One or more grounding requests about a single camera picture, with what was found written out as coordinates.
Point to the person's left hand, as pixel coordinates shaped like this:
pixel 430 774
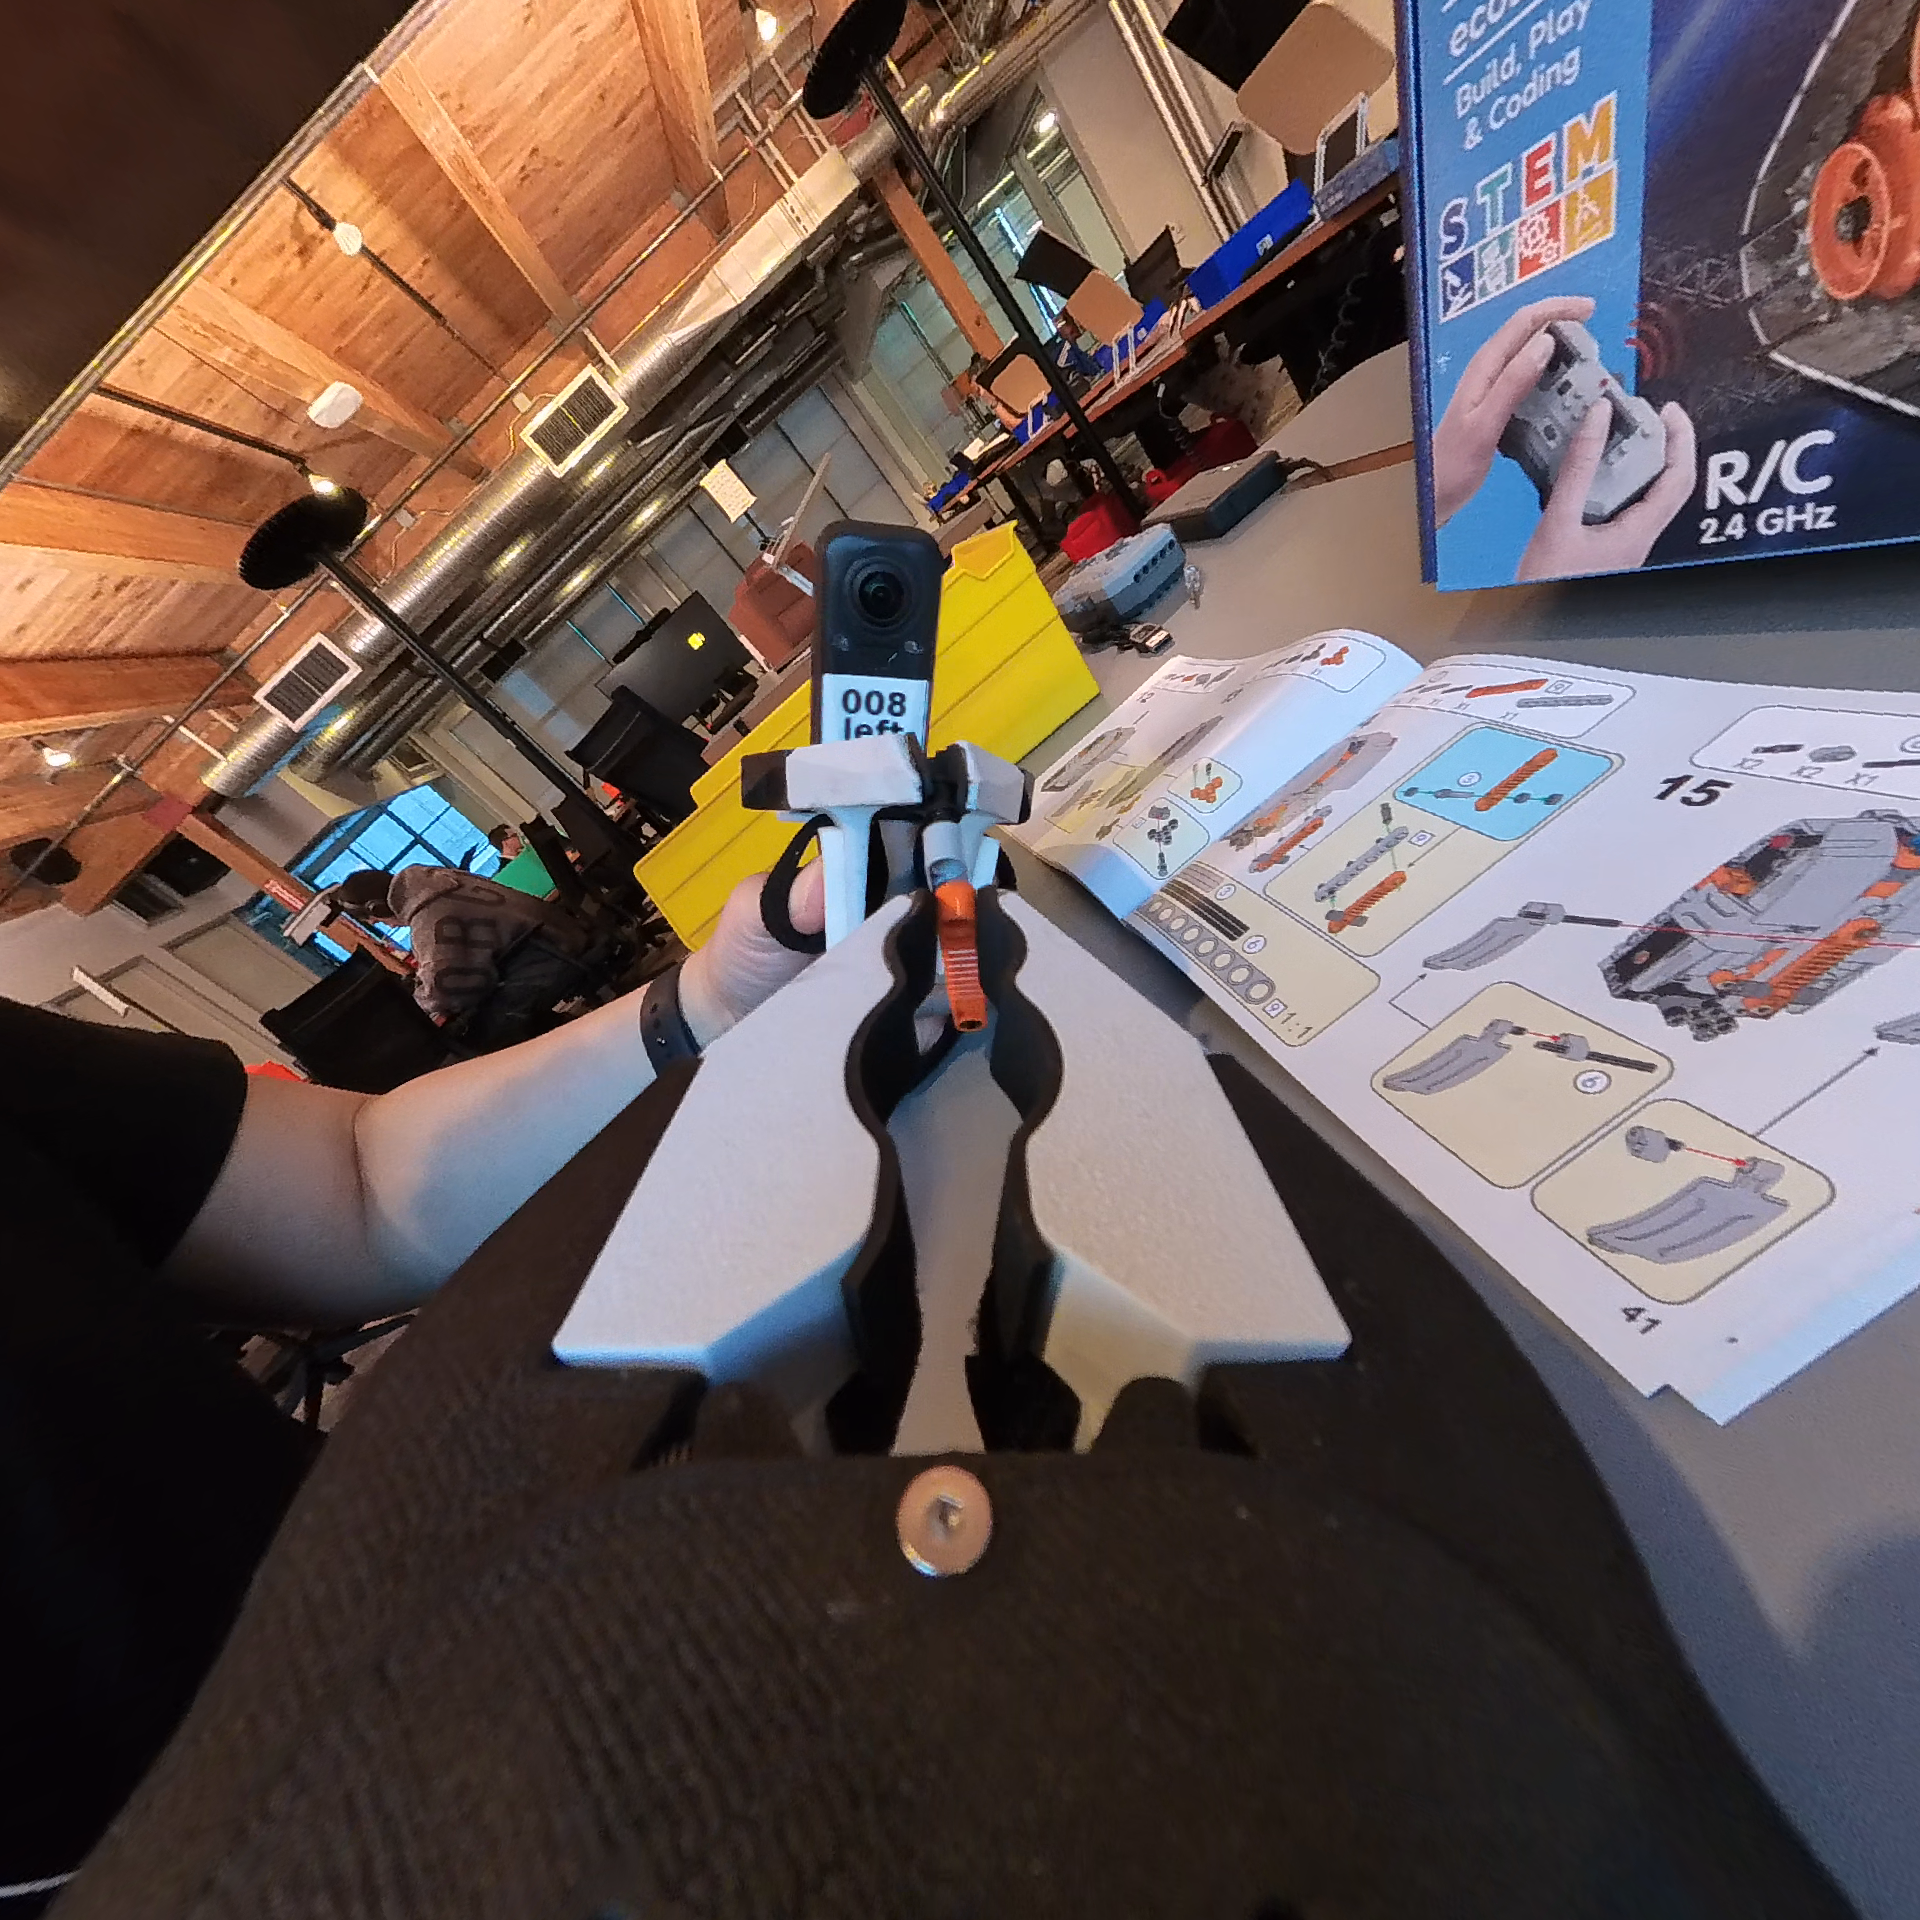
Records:
pixel 743 967

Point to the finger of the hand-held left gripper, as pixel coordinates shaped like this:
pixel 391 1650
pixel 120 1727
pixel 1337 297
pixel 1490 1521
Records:
pixel 992 783
pixel 856 781

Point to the black floor lamp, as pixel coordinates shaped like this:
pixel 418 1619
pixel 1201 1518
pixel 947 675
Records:
pixel 301 539
pixel 856 53

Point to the black wristband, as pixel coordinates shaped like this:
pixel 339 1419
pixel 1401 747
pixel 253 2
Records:
pixel 669 1021

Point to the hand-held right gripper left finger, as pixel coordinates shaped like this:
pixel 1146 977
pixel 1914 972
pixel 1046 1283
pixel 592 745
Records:
pixel 704 1202

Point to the orange toy beam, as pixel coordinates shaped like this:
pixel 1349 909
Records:
pixel 955 961

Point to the black office chair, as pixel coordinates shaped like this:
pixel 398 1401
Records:
pixel 646 758

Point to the black monitor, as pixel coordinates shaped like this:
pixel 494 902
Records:
pixel 674 645

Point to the grey printed jacket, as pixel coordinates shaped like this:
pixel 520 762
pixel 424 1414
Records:
pixel 465 946

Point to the open instruction booklet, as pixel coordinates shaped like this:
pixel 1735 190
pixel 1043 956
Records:
pixel 1499 975

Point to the grey toy battery box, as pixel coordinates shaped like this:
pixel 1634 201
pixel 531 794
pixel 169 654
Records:
pixel 1118 581

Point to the red bag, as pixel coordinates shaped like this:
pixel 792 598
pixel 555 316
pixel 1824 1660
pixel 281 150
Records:
pixel 1102 517
pixel 1201 452

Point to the grey toy axle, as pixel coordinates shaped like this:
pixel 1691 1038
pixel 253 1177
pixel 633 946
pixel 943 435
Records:
pixel 939 868

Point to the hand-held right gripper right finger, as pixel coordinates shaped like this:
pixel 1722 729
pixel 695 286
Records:
pixel 1170 1202

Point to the black flat device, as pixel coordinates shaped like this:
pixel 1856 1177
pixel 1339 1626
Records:
pixel 1223 494

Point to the blue storage bin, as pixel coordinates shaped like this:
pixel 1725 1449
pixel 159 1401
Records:
pixel 1254 249

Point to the grey desk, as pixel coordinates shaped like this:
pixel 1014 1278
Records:
pixel 1830 1575

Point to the silver ventilation duct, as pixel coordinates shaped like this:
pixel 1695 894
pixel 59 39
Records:
pixel 435 556

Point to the blue toy box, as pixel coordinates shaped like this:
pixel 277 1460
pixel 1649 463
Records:
pixel 1650 271

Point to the person's left forearm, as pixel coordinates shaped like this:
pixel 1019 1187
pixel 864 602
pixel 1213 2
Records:
pixel 450 1155

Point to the yellow plastic bin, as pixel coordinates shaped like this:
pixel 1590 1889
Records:
pixel 991 675

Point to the white air vent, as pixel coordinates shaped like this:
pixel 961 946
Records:
pixel 573 422

